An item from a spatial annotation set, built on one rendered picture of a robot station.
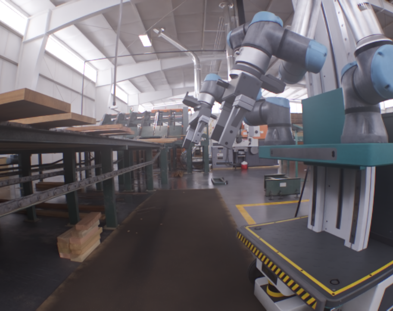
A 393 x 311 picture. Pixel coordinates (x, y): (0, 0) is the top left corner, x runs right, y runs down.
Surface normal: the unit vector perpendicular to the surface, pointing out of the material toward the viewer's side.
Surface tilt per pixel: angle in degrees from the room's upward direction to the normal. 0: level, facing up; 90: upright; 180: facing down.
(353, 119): 72
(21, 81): 90
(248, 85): 98
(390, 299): 90
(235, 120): 124
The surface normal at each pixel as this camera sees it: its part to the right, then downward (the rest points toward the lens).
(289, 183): 0.00, 0.03
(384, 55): -0.20, 0.16
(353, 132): -0.89, -0.26
